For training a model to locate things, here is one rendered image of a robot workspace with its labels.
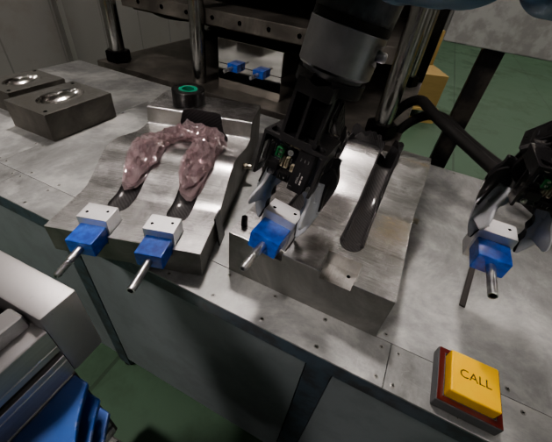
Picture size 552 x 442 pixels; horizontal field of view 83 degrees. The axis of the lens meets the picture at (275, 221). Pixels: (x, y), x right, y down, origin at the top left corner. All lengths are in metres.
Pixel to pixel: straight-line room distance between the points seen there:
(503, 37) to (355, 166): 0.66
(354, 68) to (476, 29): 0.88
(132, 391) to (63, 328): 1.03
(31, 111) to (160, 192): 0.47
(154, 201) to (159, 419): 0.87
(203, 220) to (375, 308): 0.32
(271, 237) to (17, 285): 0.26
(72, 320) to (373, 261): 0.38
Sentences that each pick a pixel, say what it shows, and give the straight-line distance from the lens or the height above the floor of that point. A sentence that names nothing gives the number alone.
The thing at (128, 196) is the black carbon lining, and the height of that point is 0.85.
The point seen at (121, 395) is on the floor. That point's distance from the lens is 1.36.
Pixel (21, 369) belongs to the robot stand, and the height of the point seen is 0.96.
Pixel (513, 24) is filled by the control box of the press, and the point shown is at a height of 1.14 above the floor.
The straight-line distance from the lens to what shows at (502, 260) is 0.52.
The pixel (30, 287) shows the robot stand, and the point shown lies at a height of 0.99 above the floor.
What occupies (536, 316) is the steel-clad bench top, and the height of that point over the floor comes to 0.80.
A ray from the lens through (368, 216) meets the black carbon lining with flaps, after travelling 0.59.
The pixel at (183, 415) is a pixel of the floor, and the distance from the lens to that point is 1.29.
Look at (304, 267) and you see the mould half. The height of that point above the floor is 0.88.
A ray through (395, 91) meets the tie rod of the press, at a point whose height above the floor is 0.94.
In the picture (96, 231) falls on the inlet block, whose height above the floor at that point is 0.87.
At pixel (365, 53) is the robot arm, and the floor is 1.17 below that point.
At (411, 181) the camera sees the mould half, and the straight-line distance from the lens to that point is 0.66.
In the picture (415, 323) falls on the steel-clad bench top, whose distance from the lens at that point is 0.57.
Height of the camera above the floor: 1.23
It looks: 41 degrees down
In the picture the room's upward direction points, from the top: 8 degrees clockwise
